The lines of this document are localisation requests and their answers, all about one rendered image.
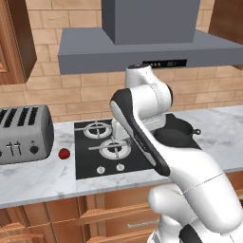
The wooden drawer front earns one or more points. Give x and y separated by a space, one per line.
236 185
123 215

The wooden cupboard door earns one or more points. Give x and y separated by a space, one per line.
60 221

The black pot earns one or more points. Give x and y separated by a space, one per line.
177 134

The black gas hob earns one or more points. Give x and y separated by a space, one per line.
85 158

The wooden wall cupboard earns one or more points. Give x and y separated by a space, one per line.
15 41
228 19

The silver four-slot toaster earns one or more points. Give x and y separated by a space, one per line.
22 136

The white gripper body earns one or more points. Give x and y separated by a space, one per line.
119 129

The grey range hood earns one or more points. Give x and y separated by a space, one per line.
145 47

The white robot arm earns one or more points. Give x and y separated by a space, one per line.
190 177

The red tomato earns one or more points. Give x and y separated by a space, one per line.
64 153

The white hob knob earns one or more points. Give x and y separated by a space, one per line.
101 170
120 167

